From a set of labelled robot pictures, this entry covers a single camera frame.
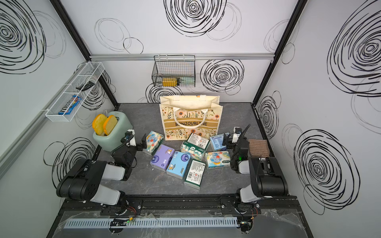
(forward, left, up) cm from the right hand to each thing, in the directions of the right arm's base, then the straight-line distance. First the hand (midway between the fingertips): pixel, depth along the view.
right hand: (234, 134), depth 91 cm
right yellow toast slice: (-3, +72, +12) cm, 73 cm away
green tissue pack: (-22, +24, -4) cm, 33 cm away
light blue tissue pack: (-19, +34, -4) cm, 39 cm away
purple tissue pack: (-15, +43, -3) cm, 46 cm away
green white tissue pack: (-3, +21, -3) cm, 22 cm away
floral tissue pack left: (-4, +51, -3) cm, 51 cm away
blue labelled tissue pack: (-4, +10, -3) cm, 12 cm away
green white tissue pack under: (-11, +26, 0) cm, 28 cm away
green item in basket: (+21, +29, +24) cm, 44 cm away
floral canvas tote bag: (+6, +20, +10) cm, 24 cm away
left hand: (-3, +59, +4) cm, 60 cm away
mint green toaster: (-10, +73, +4) cm, 74 cm away
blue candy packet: (-1, +83, +27) cm, 88 cm away
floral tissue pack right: (-15, +10, -4) cm, 18 cm away
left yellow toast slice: (-4, +78, +14) cm, 79 cm away
